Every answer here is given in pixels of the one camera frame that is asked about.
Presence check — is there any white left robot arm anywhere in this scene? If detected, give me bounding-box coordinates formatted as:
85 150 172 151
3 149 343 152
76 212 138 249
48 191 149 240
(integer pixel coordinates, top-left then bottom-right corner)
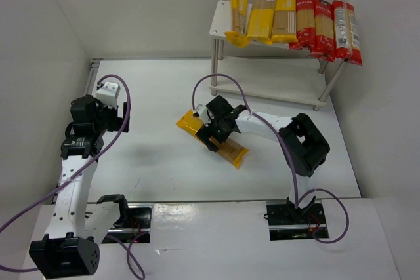
29 92 128 279

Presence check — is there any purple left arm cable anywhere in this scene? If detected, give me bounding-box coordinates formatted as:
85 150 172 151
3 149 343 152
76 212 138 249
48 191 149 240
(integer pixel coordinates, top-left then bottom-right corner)
0 75 146 280

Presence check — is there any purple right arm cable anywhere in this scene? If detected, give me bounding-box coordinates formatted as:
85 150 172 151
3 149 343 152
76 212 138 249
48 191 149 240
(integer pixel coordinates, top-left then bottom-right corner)
192 74 349 244

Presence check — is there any yellow pasta bag far left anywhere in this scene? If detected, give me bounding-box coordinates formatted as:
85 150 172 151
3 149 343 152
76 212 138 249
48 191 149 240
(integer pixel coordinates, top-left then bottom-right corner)
224 0 249 48

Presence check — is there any yellow pasta bag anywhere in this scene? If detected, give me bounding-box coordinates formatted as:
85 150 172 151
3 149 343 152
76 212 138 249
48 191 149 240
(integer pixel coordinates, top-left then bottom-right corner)
271 0 298 43
224 0 249 48
246 0 276 45

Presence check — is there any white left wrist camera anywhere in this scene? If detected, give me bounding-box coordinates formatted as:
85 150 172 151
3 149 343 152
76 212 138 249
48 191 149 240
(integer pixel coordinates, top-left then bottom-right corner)
95 81 121 109

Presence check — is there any red pasta bag middle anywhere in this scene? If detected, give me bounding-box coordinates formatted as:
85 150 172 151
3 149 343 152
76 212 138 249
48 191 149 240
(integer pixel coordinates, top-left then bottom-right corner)
311 0 335 62

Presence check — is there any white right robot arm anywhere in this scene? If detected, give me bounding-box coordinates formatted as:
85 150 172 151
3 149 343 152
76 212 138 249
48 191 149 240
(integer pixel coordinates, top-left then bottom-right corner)
193 96 330 215

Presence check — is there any yellow Pastatime spaghetti bag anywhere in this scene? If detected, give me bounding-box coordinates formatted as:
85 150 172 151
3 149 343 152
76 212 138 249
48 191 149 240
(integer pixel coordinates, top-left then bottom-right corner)
176 110 249 169

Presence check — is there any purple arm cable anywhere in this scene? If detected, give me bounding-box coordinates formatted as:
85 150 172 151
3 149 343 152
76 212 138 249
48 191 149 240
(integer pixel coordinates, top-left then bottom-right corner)
192 74 349 244
0 75 146 280

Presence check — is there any red pasta bag far right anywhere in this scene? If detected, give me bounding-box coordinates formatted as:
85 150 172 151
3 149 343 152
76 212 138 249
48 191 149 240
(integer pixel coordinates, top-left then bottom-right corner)
333 0 362 66

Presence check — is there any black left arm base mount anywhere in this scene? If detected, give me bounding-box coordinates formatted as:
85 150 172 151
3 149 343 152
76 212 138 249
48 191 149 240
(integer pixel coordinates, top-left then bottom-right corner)
108 203 152 245

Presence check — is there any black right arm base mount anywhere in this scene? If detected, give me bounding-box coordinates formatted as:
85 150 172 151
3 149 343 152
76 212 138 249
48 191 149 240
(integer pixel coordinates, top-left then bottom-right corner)
263 203 329 241

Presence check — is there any white two-tier shelf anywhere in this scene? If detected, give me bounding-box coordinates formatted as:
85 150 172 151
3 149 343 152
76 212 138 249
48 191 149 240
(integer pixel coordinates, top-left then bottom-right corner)
209 0 347 111

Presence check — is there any red pasta bag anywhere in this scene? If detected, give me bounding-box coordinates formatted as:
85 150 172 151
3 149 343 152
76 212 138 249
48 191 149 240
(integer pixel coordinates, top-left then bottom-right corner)
333 0 362 66
289 0 316 50
311 0 335 62

